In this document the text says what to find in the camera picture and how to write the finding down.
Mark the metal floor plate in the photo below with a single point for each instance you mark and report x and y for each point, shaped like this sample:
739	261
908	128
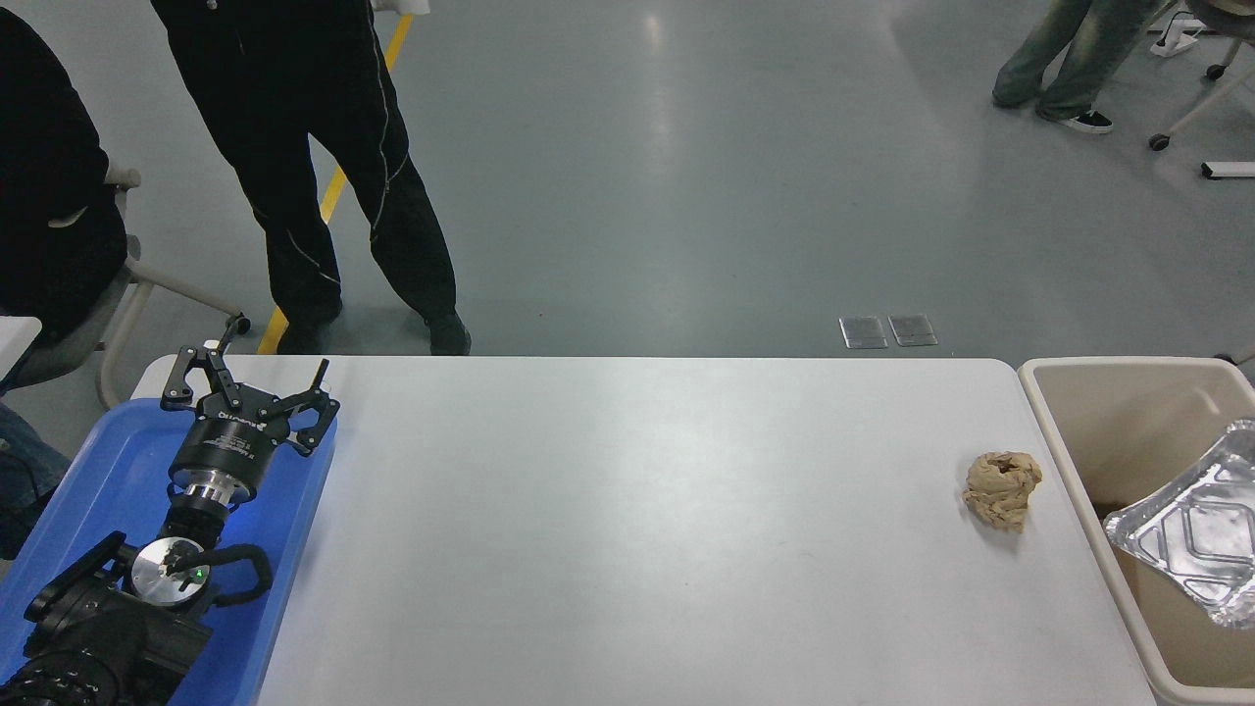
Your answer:
912	329
863	331

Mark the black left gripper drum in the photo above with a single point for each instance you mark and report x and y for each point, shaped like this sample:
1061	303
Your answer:
230	441

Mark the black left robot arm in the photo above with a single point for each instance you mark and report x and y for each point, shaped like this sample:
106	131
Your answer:
98	628

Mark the large pale bin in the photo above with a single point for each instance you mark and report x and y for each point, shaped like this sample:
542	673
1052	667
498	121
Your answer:
1128	431

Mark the grey office chair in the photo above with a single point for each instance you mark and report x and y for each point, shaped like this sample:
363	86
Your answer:
78	328

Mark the white desk corner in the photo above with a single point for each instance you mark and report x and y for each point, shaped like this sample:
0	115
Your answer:
15	343

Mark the distant person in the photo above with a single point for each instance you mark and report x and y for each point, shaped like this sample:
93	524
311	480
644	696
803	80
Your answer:
1079	49

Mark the standing person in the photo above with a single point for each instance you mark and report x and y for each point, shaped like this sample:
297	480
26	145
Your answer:
294	118

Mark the crumpled tan paper ball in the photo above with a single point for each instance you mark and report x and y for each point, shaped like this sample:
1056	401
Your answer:
1000	490

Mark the white wheeled chair base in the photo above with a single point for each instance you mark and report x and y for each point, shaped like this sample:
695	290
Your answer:
1201	106

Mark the white power strip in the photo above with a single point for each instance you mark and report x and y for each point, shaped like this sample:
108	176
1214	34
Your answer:
1173	43

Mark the rectangular foil tray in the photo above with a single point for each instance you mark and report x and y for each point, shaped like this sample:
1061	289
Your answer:
1196	529

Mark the blue plastic tray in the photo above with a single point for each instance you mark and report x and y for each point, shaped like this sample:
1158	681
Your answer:
108	461

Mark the white bar on floor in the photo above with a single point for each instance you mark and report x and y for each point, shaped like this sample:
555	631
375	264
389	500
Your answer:
1228	170

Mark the seated person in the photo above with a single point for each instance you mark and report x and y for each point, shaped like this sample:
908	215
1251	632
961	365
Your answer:
49	196

